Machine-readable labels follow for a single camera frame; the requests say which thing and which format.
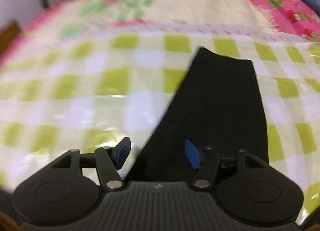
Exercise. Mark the wooden side cabinet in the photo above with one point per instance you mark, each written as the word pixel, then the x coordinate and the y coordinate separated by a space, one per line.
pixel 8 33

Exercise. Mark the floral cream pink bedsheet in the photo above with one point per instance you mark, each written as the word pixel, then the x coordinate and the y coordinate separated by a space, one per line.
pixel 251 17

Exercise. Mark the black pants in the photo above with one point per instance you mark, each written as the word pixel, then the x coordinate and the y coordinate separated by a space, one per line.
pixel 218 104

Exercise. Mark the green checkered plastic sheet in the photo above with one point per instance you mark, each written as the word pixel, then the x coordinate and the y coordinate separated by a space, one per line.
pixel 86 93

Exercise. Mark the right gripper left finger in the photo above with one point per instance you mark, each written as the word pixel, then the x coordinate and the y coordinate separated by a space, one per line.
pixel 107 161

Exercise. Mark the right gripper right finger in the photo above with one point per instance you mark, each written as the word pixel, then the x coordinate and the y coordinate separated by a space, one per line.
pixel 211 166

